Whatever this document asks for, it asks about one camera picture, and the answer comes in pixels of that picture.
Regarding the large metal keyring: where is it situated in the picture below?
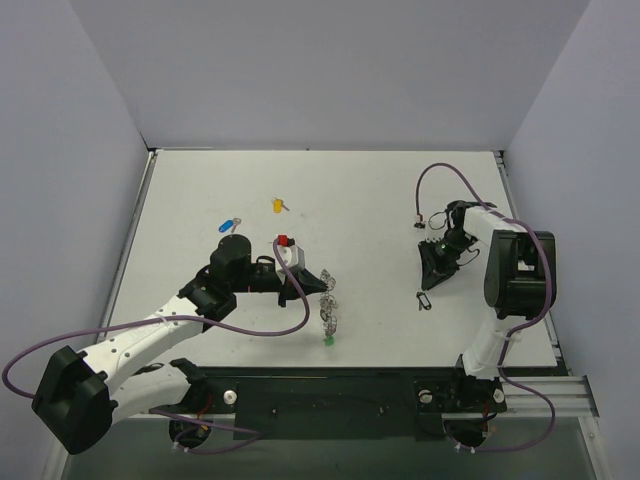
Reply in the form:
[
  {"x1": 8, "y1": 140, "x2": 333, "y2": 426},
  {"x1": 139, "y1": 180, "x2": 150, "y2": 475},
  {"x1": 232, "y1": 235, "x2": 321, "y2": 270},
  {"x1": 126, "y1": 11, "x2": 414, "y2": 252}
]
[{"x1": 320, "y1": 269, "x2": 338, "y2": 339}]

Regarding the black tag key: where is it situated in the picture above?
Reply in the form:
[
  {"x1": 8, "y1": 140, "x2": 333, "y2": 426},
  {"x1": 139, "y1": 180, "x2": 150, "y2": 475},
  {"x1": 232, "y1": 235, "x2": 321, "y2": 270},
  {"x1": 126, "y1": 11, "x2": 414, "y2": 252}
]
[{"x1": 416, "y1": 290, "x2": 432, "y2": 311}]

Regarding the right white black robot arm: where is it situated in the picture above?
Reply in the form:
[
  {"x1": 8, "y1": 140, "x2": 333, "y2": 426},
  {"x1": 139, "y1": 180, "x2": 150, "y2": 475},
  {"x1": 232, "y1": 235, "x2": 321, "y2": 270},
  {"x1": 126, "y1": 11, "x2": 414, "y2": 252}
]
[{"x1": 418, "y1": 200, "x2": 557, "y2": 409}]

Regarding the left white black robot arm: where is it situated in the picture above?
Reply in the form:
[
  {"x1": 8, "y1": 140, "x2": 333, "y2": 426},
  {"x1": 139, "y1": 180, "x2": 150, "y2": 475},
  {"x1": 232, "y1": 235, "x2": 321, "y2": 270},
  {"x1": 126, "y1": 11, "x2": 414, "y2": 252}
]
[{"x1": 32, "y1": 234, "x2": 335, "y2": 455}]

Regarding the blue tag key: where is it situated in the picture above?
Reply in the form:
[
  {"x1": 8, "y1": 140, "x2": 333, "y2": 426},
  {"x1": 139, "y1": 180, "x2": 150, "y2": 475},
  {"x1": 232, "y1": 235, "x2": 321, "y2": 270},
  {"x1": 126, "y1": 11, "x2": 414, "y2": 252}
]
[{"x1": 218, "y1": 217, "x2": 242, "y2": 234}]

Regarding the yellow tag key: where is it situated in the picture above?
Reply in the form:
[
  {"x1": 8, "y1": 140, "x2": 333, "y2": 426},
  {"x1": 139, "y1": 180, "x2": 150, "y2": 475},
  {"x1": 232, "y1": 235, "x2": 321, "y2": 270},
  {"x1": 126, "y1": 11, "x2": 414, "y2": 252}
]
[{"x1": 272, "y1": 198, "x2": 289, "y2": 214}]

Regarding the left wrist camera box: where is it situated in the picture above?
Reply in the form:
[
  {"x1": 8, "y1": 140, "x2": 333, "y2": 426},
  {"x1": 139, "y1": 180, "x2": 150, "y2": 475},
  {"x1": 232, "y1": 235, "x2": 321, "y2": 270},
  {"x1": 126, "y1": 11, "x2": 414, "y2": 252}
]
[{"x1": 273, "y1": 235, "x2": 306, "y2": 275}]

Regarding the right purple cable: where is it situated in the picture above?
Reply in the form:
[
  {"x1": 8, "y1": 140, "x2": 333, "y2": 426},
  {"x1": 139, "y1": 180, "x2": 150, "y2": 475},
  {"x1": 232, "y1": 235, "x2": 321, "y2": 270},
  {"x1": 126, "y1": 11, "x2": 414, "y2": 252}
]
[{"x1": 414, "y1": 162, "x2": 557, "y2": 454}]

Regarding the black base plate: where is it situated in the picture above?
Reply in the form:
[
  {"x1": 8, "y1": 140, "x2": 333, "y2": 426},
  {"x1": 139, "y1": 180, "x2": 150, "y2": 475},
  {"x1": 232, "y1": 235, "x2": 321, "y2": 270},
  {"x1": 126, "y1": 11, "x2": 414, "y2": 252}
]
[{"x1": 160, "y1": 361, "x2": 507, "y2": 440}]

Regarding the aluminium frame rail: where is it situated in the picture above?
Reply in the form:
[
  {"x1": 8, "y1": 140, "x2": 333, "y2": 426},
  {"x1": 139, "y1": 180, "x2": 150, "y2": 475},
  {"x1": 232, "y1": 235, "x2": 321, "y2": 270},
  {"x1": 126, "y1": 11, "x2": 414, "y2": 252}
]
[{"x1": 502, "y1": 376, "x2": 599, "y2": 418}]

